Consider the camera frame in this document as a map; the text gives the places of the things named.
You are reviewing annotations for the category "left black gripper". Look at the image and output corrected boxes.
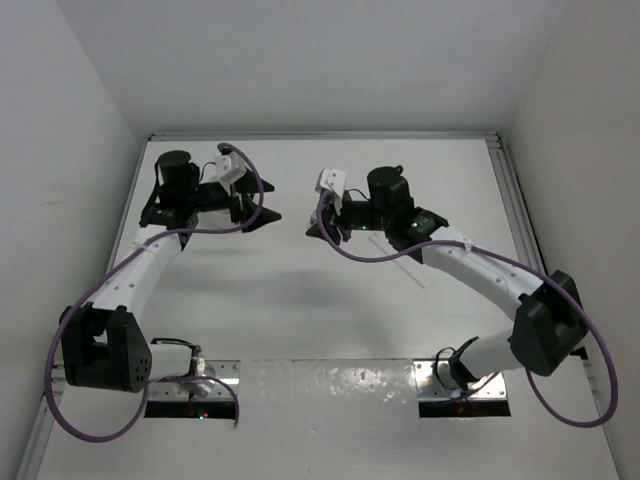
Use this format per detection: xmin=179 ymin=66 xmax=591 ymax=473
xmin=185 ymin=168 xmax=281 ymax=231

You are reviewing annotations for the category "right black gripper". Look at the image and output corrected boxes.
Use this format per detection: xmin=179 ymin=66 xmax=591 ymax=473
xmin=306 ymin=189 xmax=391 ymax=244

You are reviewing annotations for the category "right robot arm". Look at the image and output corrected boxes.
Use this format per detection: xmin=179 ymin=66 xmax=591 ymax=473
xmin=306 ymin=166 xmax=588 ymax=391

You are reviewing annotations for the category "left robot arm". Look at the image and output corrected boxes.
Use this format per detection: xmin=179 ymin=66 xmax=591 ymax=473
xmin=61 ymin=143 xmax=281 ymax=393

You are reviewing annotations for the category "clear plastic ruler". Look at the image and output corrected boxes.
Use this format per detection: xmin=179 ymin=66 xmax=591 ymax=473
xmin=368 ymin=232 xmax=430 ymax=290

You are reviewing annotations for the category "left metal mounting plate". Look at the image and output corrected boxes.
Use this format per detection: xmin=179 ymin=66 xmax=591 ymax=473
xmin=144 ymin=360 xmax=240 ymax=423

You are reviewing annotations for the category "metal mounting plate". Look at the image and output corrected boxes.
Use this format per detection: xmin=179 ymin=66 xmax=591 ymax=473
xmin=144 ymin=360 xmax=240 ymax=423
xmin=414 ymin=359 xmax=512 ymax=419

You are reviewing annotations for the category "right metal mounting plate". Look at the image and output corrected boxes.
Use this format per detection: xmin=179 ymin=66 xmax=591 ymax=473
xmin=414 ymin=359 xmax=512 ymax=419

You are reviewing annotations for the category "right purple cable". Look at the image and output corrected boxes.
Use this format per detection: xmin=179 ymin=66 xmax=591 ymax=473
xmin=317 ymin=189 xmax=619 ymax=428

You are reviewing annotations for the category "purple cable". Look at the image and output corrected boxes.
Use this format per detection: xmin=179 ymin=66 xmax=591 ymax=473
xmin=317 ymin=189 xmax=619 ymax=428
xmin=43 ymin=142 xmax=265 ymax=443

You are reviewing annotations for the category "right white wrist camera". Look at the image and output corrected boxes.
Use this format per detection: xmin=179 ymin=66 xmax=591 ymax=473
xmin=315 ymin=168 xmax=347 ymax=213

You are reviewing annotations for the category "aluminium frame rail right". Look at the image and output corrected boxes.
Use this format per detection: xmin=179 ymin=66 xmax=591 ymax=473
xmin=487 ymin=132 xmax=589 ymax=357

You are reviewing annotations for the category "aluminium frame rail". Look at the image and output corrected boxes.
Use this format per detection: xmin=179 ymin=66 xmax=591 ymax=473
xmin=487 ymin=132 xmax=589 ymax=357
xmin=15 ymin=396 xmax=55 ymax=480

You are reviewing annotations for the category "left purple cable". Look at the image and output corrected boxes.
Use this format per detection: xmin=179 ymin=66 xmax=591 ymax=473
xmin=43 ymin=142 xmax=265 ymax=443

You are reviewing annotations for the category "aluminium frame rail left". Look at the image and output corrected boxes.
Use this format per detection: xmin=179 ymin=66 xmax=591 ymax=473
xmin=15 ymin=396 xmax=55 ymax=480

